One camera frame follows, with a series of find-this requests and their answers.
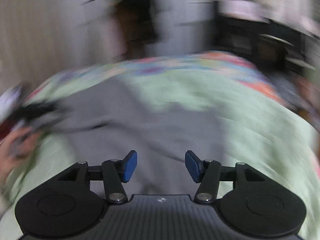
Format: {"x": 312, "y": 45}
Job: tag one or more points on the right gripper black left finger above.
{"x": 115, "y": 173}

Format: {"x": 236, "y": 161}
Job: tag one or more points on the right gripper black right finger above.
{"x": 206, "y": 173}

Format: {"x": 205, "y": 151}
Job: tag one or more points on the grey ribbed knit garment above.
{"x": 109, "y": 120}

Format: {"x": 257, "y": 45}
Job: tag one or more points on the person's left hand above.
{"x": 17, "y": 147}

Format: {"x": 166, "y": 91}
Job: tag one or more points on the green floral bedspread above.
{"x": 269, "y": 180}

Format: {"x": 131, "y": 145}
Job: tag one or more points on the dark cluttered shelf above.
{"x": 270, "y": 45}

